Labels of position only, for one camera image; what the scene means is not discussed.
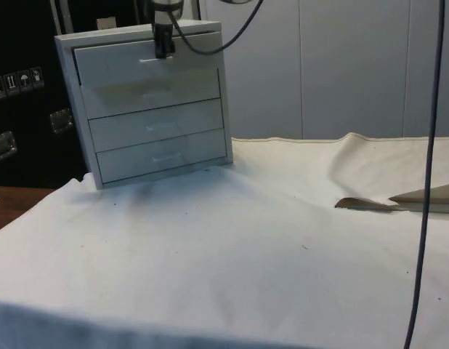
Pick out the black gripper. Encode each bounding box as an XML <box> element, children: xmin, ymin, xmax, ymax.
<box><xmin>153</xmin><ymin>23</ymin><xmax>177</xmax><ymax>60</ymax></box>

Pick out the white drawer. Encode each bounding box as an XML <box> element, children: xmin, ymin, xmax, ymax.
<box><xmin>70</xmin><ymin>30</ymin><xmax>225</xmax><ymax>88</ymax></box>

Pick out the white chest of drawers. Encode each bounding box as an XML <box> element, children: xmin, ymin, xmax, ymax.
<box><xmin>53</xmin><ymin>20</ymin><xmax>235</xmax><ymax>190</ymax></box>

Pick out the black cable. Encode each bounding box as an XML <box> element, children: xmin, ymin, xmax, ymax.
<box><xmin>169</xmin><ymin>0</ymin><xmax>265</xmax><ymax>57</ymax></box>
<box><xmin>404</xmin><ymin>0</ymin><xmax>446</xmax><ymax>349</ymax></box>

